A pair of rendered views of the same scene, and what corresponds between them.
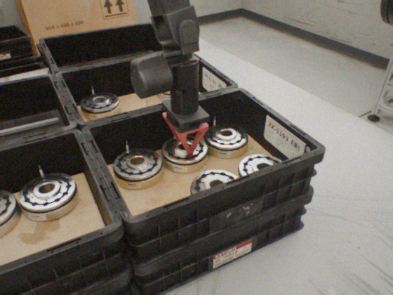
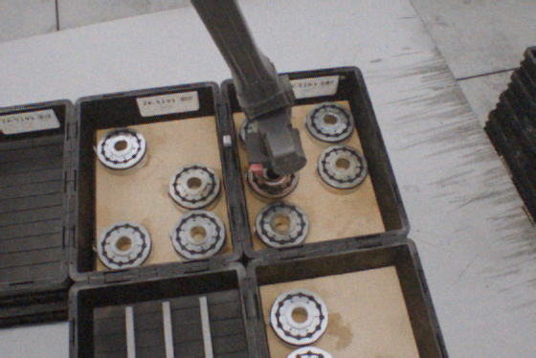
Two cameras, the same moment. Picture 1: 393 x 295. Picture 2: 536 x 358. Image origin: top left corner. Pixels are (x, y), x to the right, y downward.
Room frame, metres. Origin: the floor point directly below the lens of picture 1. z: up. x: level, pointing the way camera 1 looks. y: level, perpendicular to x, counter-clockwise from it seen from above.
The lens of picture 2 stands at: (0.46, 0.56, 1.80)
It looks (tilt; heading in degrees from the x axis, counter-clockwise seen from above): 60 degrees down; 287
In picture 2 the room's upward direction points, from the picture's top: 2 degrees clockwise
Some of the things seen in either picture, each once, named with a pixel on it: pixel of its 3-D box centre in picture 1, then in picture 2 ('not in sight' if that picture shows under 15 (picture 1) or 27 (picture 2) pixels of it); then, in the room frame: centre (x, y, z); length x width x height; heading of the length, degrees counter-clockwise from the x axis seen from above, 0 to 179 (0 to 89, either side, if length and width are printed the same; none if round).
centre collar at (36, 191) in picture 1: (47, 189); (300, 315); (0.48, 0.29, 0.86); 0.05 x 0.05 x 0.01
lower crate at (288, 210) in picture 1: (198, 199); not in sight; (0.56, 0.00, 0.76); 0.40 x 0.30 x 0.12; 118
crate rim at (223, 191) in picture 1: (198, 142); (308, 154); (0.56, 0.00, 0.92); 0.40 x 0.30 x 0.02; 118
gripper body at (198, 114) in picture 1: (184, 100); (274, 139); (0.62, 0.03, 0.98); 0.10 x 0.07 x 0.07; 26
